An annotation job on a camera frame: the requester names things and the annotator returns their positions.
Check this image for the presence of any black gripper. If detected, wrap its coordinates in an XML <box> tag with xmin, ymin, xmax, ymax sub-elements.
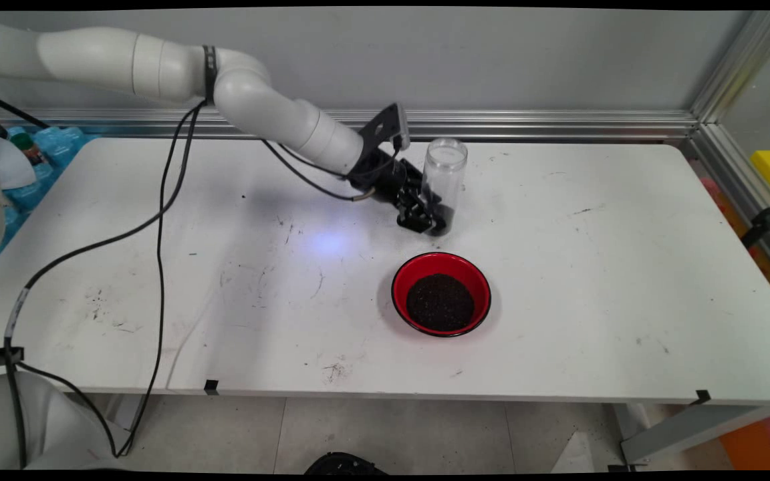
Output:
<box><xmin>348</xmin><ymin>148</ymin><xmax>450</xmax><ymax>236</ymax></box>

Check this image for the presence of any clear plastic jar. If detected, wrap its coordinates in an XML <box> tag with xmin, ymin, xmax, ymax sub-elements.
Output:
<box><xmin>422</xmin><ymin>137</ymin><xmax>469</xmax><ymax>236</ymax></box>

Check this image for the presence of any red bowl black rim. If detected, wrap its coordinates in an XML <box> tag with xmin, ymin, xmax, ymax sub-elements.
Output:
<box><xmin>390</xmin><ymin>252</ymin><xmax>493</xmax><ymax>338</ymax></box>

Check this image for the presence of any large black granules pile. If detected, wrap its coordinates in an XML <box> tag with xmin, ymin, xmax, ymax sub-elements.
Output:
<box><xmin>405</xmin><ymin>273</ymin><xmax>476</xmax><ymax>333</ymax></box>

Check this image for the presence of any black round floor object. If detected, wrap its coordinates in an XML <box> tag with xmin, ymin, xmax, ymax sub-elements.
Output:
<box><xmin>303</xmin><ymin>452</ymin><xmax>389</xmax><ymax>475</ymax></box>

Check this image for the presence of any grey table leg brace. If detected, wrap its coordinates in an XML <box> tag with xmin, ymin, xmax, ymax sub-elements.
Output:
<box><xmin>619</xmin><ymin>401</ymin><xmax>770</xmax><ymax>465</ymax></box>

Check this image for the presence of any blue water bottle pack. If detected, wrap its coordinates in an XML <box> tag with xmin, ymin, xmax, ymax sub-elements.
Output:
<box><xmin>0</xmin><ymin>126</ymin><xmax>102</xmax><ymax>275</ymax></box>

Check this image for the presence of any bottle with green cap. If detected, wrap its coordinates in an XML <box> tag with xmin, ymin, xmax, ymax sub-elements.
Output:
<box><xmin>9</xmin><ymin>132</ymin><xmax>48</xmax><ymax>166</ymax></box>

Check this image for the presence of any white plastic container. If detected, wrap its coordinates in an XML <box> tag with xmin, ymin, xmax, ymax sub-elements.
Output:
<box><xmin>0</xmin><ymin>137</ymin><xmax>37</xmax><ymax>190</ymax></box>

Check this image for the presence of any orange box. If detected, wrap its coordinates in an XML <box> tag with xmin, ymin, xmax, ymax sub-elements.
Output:
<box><xmin>719</xmin><ymin>406</ymin><xmax>770</xmax><ymax>470</ymax></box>

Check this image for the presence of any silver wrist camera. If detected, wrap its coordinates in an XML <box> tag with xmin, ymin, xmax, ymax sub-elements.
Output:
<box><xmin>395</xmin><ymin>104</ymin><xmax>411</xmax><ymax>151</ymax></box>

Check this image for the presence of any black camera bracket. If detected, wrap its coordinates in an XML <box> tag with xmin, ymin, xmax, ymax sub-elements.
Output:
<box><xmin>357</xmin><ymin>102</ymin><xmax>404</xmax><ymax>151</ymax></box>

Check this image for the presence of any long aluminium frame rail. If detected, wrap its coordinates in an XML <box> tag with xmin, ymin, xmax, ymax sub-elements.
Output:
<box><xmin>0</xmin><ymin>108</ymin><xmax>698</xmax><ymax>142</ymax></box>

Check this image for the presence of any long black cable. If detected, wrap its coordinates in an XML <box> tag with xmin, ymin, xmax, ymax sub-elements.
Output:
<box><xmin>14</xmin><ymin>100</ymin><xmax>376</xmax><ymax>458</ymax></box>

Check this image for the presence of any aluminium frame post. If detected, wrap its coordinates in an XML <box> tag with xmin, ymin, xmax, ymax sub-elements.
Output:
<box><xmin>689</xmin><ymin>10</ymin><xmax>770</xmax><ymax>128</ymax></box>

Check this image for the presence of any black cable white label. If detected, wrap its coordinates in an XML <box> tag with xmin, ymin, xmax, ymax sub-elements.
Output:
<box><xmin>3</xmin><ymin>100</ymin><xmax>205</xmax><ymax>351</ymax></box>

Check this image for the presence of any black power cable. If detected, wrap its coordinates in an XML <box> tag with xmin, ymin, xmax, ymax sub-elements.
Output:
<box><xmin>0</xmin><ymin>89</ymin><xmax>50</xmax><ymax>130</ymax></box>

